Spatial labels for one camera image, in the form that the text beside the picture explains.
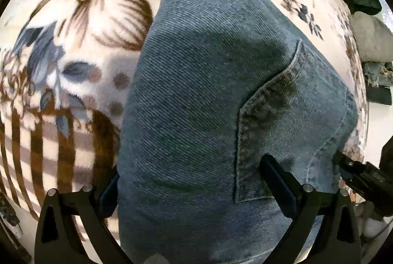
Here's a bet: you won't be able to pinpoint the frayed light denim garment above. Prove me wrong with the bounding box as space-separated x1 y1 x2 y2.
362 62 393 88

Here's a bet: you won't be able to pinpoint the floral and striped fleece blanket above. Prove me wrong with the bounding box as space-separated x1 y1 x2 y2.
0 0 369 246

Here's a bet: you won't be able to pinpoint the grey folded cloth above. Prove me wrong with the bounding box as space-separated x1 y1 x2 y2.
350 12 393 62

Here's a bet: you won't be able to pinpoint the blue denim pants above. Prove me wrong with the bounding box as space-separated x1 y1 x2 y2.
118 0 358 263

